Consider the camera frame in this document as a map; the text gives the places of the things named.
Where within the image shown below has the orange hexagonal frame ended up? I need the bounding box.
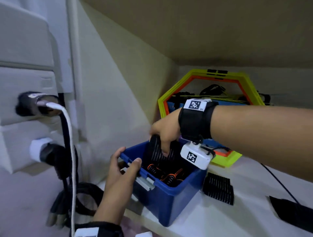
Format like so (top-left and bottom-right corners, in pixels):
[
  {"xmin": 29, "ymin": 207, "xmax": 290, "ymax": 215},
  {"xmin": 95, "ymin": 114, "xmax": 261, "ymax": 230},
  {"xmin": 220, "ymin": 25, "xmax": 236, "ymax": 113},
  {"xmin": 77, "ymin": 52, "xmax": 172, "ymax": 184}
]
[{"xmin": 163, "ymin": 75, "xmax": 254, "ymax": 157}]

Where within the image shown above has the black wrist strap white patch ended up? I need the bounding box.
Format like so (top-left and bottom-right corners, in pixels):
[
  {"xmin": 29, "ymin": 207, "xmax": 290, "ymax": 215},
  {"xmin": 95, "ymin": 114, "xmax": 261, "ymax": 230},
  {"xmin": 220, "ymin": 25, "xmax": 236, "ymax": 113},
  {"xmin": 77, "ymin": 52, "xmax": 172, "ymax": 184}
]
[{"xmin": 70, "ymin": 221, "xmax": 124, "ymax": 237}]

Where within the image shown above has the black angled plug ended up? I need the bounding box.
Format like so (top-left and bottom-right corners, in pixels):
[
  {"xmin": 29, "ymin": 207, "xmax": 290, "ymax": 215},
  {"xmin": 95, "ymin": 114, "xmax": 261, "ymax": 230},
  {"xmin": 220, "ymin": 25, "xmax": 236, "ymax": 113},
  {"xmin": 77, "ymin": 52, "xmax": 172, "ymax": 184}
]
[{"xmin": 40, "ymin": 143, "xmax": 73, "ymax": 181}]

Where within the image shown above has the white wall adapter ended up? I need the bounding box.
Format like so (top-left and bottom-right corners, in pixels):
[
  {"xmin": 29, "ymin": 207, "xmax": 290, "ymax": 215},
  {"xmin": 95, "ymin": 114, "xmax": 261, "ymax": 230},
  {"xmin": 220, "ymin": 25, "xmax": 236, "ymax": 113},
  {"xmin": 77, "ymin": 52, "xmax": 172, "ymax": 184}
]
[{"xmin": 29, "ymin": 137, "xmax": 53, "ymax": 163}]

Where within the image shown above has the black ribbed heat sink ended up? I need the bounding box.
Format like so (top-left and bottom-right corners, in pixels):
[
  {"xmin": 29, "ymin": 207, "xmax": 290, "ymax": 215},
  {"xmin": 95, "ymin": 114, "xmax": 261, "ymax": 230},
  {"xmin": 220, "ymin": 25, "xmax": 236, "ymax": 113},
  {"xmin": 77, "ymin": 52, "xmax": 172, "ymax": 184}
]
[
  {"xmin": 146, "ymin": 134, "xmax": 182, "ymax": 167},
  {"xmin": 202, "ymin": 172, "xmax": 235, "ymax": 206}
]

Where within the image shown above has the white cable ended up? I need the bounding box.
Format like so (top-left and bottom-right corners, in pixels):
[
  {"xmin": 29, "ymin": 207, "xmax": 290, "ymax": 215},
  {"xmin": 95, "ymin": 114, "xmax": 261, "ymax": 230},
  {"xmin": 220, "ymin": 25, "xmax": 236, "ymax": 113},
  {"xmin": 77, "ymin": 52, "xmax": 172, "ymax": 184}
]
[{"xmin": 45, "ymin": 102, "xmax": 77, "ymax": 237}]

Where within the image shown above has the pile of orange black coils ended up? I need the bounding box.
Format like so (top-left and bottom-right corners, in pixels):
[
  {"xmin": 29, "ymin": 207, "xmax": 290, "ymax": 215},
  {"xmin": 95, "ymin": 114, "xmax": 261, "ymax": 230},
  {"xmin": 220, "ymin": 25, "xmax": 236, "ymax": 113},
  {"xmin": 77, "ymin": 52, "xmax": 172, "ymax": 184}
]
[{"xmin": 146, "ymin": 163, "xmax": 189, "ymax": 188}]

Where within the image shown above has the black cable bundle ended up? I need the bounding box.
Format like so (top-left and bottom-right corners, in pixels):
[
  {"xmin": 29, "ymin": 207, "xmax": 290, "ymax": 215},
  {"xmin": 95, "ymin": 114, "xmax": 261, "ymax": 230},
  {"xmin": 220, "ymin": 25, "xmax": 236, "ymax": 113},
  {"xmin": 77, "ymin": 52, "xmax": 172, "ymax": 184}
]
[{"xmin": 46, "ymin": 115, "xmax": 105, "ymax": 229}]

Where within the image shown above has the black flat pad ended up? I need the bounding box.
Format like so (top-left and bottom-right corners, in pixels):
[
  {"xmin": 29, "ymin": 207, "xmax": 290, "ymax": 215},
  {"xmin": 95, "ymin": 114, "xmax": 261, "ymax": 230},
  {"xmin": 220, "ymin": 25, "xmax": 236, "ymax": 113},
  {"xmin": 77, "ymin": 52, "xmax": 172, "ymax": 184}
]
[{"xmin": 269, "ymin": 195, "xmax": 313, "ymax": 234}]

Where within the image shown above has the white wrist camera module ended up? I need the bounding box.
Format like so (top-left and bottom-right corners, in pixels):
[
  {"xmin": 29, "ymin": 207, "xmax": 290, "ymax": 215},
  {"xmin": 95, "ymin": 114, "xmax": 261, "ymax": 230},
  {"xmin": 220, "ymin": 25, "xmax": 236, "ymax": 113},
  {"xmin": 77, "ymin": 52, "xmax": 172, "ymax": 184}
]
[{"xmin": 180, "ymin": 142, "xmax": 216, "ymax": 171}]

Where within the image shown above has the black strap bundle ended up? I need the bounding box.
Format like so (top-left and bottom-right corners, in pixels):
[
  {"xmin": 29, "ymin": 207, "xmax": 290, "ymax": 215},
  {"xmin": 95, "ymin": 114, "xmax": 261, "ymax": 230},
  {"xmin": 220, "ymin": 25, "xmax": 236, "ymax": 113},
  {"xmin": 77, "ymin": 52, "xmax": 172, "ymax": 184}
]
[{"xmin": 199, "ymin": 84, "xmax": 227, "ymax": 96}]

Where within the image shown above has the black wrist strap with marker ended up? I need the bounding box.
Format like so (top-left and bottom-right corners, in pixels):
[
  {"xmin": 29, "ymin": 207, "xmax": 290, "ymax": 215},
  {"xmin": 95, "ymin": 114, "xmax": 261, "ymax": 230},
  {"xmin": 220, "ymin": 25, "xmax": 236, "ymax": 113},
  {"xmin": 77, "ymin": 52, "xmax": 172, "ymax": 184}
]
[{"xmin": 178, "ymin": 98, "xmax": 219, "ymax": 145}]

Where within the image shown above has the blue plastic bin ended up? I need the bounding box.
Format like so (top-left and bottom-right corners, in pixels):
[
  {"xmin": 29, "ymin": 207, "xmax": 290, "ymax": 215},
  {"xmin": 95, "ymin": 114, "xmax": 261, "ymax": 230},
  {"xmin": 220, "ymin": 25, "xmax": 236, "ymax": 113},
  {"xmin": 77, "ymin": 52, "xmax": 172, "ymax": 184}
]
[{"xmin": 119, "ymin": 137, "xmax": 209, "ymax": 228}]

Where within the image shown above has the black round plug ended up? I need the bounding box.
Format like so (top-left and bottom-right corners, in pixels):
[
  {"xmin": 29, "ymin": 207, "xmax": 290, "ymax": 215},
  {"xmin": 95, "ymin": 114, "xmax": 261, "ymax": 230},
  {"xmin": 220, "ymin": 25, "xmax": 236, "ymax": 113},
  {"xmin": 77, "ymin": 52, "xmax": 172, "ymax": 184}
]
[{"xmin": 15, "ymin": 91, "xmax": 62, "ymax": 117}]

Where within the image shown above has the person's right forearm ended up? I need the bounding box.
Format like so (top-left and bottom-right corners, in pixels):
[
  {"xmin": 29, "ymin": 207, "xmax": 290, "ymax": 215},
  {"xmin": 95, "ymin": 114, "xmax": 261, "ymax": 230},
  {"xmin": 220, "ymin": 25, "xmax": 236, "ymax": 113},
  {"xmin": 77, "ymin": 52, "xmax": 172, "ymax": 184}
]
[{"xmin": 210, "ymin": 105, "xmax": 313, "ymax": 183}]

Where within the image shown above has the thin black cable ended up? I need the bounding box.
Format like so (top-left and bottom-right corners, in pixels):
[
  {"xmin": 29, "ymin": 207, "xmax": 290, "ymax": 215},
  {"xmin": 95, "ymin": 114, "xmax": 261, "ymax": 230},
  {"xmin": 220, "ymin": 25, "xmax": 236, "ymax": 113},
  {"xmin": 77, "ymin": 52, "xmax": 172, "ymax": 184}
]
[{"xmin": 260, "ymin": 163, "xmax": 300, "ymax": 204}]

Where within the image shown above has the white bin latch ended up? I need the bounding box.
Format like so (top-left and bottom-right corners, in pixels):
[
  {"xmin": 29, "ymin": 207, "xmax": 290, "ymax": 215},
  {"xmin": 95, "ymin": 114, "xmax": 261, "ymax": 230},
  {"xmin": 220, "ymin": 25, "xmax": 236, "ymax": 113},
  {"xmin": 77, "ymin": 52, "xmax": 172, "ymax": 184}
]
[{"xmin": 122, "ymin": 167, "xmax": 156, "ymax": 191}]

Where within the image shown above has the yellow hexagonal frame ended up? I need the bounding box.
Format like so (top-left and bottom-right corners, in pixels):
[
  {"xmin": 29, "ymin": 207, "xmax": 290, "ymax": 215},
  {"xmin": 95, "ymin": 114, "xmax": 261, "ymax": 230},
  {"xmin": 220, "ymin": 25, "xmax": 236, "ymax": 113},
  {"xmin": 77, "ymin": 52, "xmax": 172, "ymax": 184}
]
[{"xmin": 157, "ymin": 69, "xmax": 266, "ymax": 168}]

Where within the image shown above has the person's right hand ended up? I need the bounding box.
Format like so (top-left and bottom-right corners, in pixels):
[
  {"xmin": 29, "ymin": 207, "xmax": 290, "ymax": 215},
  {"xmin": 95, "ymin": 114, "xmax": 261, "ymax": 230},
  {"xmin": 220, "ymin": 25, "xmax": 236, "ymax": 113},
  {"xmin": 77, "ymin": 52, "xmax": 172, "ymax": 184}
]
[{"xmin": 149, "ymin": 108, "xmax": 183, "ymax": 157}]

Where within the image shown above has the person's left hand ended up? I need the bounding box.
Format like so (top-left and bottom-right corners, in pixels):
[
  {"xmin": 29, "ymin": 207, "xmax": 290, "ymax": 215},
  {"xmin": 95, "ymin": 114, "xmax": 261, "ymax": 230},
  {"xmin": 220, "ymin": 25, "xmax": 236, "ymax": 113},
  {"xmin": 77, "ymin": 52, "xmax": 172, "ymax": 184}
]
[{"xmin": 93, "ymin": 146, "xmax": 142, "ymax": 225}]

